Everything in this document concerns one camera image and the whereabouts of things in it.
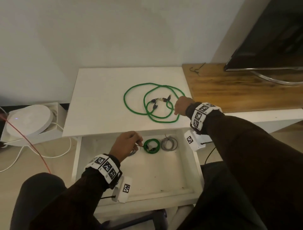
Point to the person's right forearm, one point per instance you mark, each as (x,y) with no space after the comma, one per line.
(248,154)

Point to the white round router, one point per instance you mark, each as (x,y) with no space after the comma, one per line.
(30,119)

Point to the person's right thumb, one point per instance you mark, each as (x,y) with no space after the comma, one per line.
(176,111)

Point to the silver television stand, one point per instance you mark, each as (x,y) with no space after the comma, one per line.
(272,80)

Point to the white open box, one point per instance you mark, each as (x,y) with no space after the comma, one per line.
(56,113)

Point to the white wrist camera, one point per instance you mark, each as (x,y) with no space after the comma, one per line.
(193,141)
(123,189)

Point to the wooden top bench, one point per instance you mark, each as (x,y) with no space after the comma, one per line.
(236,90)

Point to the black flat screen television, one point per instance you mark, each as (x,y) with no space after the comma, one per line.
(272,35)

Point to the person's right hand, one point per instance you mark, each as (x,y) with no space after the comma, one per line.
(183,105)

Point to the white drawer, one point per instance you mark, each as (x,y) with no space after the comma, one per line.
(153,175)

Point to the person's left hand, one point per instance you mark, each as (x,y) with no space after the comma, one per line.
(124,144)

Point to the white marker wrist band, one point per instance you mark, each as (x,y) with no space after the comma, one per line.
(201,113)
(106,167)

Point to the person's right leg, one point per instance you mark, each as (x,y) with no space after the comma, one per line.
(220,201)

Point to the person's left fingers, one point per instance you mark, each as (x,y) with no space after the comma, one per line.
(138,140)

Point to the white side table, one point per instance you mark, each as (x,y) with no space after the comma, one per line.
(99,101)

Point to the person's left forearm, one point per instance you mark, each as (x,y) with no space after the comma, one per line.
(71,201)

